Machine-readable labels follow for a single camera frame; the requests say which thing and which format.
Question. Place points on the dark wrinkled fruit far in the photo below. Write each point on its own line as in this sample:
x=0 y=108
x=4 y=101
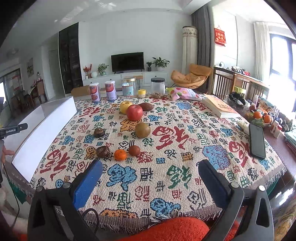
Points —
x=99 y=132

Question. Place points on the wooden bench chair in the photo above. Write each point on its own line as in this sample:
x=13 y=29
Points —
x=227 y=81

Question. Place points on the black smartphone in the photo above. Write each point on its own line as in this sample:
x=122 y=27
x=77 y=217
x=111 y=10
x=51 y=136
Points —
x=257 y=144

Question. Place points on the pink white can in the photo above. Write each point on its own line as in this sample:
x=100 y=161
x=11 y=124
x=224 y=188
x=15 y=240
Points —
x=110 y=90
x=94 y=91

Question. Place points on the small orange tangerine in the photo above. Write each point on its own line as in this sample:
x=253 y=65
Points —
x=120 y=155

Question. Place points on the patterned woven tablecloth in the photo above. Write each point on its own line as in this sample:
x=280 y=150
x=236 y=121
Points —
x=163 y=180

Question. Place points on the red wall hanging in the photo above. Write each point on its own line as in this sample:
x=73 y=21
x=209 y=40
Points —
x=219 y=37

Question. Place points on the dark wrinkled fruit near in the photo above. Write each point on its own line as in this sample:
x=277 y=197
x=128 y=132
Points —
x=103 y=152

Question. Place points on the potted green plant right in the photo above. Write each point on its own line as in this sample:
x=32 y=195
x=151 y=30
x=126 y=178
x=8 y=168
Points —
x=160 y=63

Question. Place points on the black television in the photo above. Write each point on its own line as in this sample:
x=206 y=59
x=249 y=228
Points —
x=127 y=62

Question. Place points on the white cardboard box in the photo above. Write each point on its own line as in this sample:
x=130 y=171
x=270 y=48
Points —
x=44 y=124

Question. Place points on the black display cabinet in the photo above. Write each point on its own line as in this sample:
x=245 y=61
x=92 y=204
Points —
x=69 y=58

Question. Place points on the standing air conditioner cover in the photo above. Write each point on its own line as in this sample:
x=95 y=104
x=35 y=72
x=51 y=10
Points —
x=189 y=55

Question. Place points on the pink floral bag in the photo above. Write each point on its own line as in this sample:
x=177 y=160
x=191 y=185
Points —
x=182 y=93

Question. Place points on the red apple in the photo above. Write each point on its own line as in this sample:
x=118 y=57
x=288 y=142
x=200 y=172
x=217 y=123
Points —
x=134 y=112

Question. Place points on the red flower vase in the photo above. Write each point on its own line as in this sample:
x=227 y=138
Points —
x=87 y=71

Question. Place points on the white tv cabinet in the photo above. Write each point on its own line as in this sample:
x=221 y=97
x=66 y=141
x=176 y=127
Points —
x=146 y=83

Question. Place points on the brown oval fruit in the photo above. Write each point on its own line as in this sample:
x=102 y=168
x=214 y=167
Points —
x=146 y=106

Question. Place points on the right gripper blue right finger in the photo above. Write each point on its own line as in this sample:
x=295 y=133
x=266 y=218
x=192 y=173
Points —
x=257 y=220

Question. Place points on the dark wrinkled fruit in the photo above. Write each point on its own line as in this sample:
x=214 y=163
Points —
x=99 y=132
x=103 y=152

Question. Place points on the brown cardboard box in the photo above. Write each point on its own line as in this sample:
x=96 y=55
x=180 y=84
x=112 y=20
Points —
x=80 y=91

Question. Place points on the small yellow jar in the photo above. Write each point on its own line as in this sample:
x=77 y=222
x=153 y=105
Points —
x=141 y=93

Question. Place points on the dining table with chairs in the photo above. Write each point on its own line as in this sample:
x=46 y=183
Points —
x=27 y=99

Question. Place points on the potted green plant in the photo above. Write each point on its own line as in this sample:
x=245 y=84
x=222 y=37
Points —
x=101 y=69
x=160 y=63

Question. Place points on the yellow apple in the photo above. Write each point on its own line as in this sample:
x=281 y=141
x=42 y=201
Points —
x=124 y=106

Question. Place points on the green-brown round fruit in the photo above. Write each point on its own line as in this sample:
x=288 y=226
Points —
x=142 y=130

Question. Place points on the book with orange cover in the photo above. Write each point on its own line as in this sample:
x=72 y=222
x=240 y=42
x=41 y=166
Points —
x=219 y=107

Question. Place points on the person's left hand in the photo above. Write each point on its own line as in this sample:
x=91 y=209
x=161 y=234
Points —
x=5 y=153

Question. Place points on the grey curtain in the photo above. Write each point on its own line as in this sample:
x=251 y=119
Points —
x=202 y=19

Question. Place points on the orange lounge chair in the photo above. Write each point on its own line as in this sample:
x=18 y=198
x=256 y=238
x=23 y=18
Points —
x=197 y=76

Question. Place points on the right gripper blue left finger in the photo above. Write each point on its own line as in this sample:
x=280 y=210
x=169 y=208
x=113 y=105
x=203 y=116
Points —
x=43 y=223

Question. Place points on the fruit basket with oranges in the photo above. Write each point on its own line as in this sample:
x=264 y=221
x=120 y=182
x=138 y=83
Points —
x=257 y=116

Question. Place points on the left pink white can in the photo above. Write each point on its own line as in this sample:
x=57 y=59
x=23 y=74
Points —
x=94 y=91

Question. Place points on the clear jar blue label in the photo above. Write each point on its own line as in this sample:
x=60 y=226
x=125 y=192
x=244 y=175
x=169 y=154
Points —
x=128 y=86

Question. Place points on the wooden side stool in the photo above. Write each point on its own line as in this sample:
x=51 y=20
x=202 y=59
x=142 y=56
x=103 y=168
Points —
x=138 y=80

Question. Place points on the potted green plant left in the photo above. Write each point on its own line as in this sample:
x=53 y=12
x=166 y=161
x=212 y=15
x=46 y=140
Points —
x=101 y=69

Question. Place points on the right pink white can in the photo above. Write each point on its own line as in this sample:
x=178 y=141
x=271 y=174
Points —
x=110 y=90

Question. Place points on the clear jar black lid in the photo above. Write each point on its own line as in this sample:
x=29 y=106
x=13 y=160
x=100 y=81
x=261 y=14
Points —
x=158 y=85

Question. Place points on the small brown-red fruit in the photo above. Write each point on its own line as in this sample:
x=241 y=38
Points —
x=134 y=150

